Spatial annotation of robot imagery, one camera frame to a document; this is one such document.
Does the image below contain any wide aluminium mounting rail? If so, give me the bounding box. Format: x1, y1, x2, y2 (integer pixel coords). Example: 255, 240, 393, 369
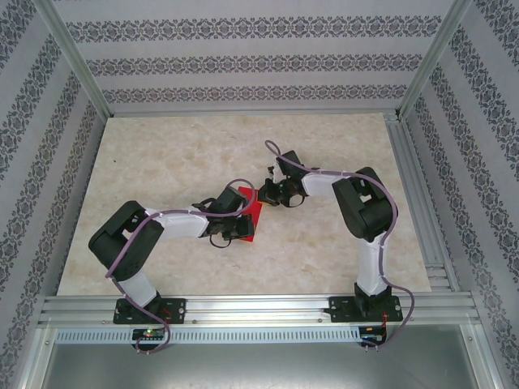
38, 293, 483, 327

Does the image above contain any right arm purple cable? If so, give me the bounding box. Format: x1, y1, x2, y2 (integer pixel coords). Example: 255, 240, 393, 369
264, 139, 416, 353

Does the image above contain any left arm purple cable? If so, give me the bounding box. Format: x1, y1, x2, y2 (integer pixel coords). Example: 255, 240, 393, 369
105, 179, 259, 357

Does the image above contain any aluminium frame post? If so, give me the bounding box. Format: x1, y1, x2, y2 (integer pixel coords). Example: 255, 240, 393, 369
32, 0, 111, 119
398, 0, 474, 119

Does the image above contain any thin aluminium wall rail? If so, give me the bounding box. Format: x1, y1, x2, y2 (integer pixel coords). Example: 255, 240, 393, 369
105, 108, 402, 119

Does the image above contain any slotted grey cable duct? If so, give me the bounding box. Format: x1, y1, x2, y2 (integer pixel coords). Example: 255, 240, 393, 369
54, 327, 362, 345

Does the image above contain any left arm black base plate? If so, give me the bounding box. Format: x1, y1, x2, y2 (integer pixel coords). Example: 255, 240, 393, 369
113, 298, 187, 325

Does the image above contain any red square paper sheet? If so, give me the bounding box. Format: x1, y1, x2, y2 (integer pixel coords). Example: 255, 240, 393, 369
237, 185, 265, 245

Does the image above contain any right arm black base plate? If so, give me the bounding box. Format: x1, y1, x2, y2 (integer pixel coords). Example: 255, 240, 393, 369
328, 296, 405, 324

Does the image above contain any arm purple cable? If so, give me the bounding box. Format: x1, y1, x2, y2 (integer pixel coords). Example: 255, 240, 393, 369
264, 139, 416, 353
105, 179, 259, 357

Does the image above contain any grey sheet metal tray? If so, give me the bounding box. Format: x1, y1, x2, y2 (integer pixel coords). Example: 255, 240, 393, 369
40, 343, 494, 389

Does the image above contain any aluminium side rail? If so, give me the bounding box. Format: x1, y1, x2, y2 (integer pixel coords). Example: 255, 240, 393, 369
384, 113, 463, 293

